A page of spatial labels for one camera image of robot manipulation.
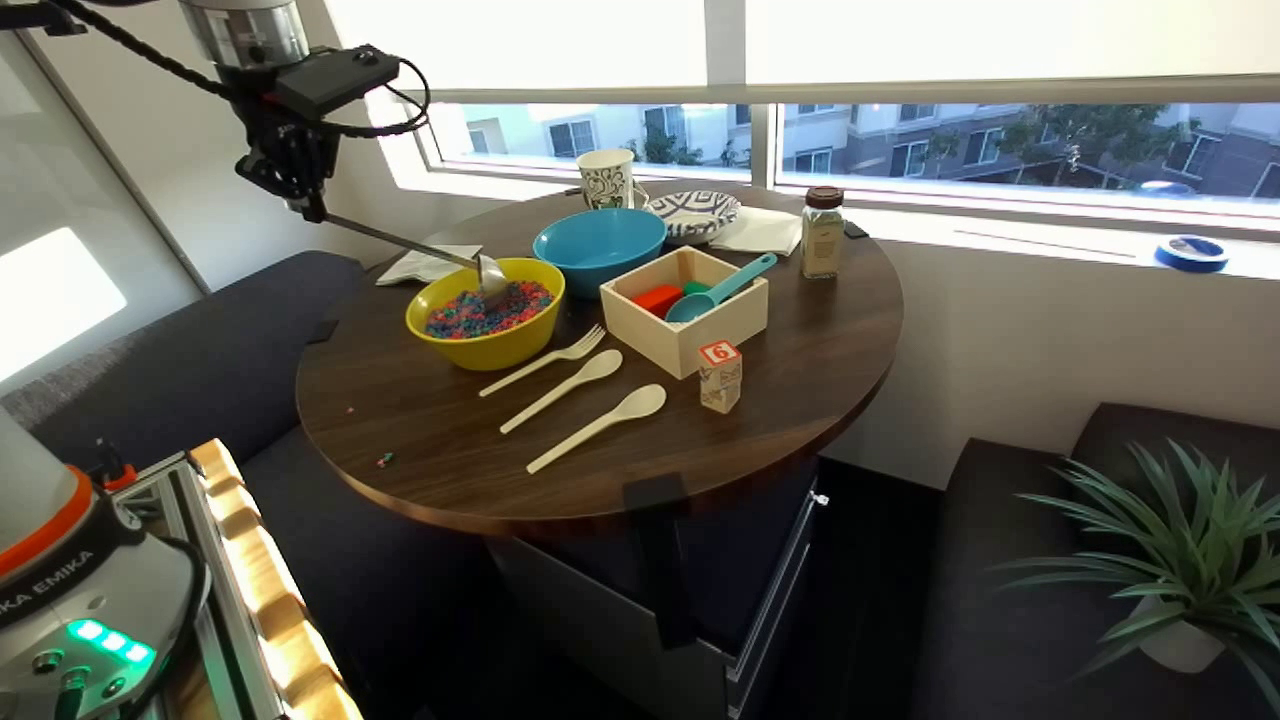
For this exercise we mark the navy blue sofa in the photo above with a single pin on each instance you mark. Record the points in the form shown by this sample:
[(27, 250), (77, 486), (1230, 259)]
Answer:
[(203, 362)]

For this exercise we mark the white mug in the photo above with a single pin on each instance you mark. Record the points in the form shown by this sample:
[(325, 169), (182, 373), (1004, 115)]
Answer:
[(606, 182)]

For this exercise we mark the glass jar brown lid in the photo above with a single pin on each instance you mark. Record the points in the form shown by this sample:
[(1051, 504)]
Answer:
[(820, 240)]

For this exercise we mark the wooden fork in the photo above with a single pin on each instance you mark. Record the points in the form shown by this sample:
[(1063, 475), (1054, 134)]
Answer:
[(542, 362)]

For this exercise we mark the blue bowl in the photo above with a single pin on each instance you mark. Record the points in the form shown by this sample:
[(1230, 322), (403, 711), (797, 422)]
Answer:
[(602, 252)]

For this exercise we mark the colourful pebbles pile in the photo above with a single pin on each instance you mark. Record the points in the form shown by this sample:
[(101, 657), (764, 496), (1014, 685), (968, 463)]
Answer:
[(465, 315)]

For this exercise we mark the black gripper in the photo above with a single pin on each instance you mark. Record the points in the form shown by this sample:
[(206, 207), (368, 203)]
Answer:
[(272, 115)]

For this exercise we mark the white cloth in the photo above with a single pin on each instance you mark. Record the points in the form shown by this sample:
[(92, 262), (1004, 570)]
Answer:
[(760, 229)]

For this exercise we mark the yellow bowl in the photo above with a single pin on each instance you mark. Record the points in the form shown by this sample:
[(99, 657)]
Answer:
[(485, 348)]

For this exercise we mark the aluminium frame with wood blocks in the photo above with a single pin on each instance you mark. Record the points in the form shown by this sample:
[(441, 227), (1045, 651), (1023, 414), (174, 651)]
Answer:
[(266, 601)]

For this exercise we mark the small wooden spoon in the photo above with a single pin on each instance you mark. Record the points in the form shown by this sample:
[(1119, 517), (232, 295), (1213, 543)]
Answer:
[(567, 388)]

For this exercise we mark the small wooden toy block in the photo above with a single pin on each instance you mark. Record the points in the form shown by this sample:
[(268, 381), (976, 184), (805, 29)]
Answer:
[(720, 381)]

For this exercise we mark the large wooden spoon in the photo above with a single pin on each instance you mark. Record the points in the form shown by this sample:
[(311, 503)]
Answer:
[(602, 424)]

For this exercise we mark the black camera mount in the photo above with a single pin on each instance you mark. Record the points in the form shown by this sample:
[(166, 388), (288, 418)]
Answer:
[(33, 18)]

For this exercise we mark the grey cabinet under table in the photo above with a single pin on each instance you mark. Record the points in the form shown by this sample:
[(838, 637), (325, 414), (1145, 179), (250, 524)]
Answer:
[(627, 624)]

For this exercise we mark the blue tape roll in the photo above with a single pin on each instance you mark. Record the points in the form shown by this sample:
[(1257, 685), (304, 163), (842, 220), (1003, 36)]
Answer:
[(1190, 252)]

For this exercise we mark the silver metal ladle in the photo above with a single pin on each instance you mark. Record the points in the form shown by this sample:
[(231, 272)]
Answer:
[(493, 279)]

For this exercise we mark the teal plastic scoop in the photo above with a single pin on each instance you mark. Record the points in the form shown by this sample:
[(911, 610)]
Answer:
[(693, 307)]

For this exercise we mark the white paper napkin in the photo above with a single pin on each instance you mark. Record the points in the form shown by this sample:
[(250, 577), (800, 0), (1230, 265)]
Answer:
[(425, 265)]

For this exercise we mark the green potted plant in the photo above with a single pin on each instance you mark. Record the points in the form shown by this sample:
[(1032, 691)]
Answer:
[(1173, 562)]

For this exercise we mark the light wooden box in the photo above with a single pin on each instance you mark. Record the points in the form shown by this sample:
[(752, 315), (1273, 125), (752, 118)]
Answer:
[(681, 348)]

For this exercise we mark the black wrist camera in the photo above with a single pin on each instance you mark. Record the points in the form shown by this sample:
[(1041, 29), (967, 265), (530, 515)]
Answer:
[(332, 77)]

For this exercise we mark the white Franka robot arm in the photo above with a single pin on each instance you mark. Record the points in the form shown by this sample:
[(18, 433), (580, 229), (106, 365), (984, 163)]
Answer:
[(67, 601)]

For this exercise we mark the orange plastic piece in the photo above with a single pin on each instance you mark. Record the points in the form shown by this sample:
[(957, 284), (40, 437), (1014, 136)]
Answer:
[(658, 296)]

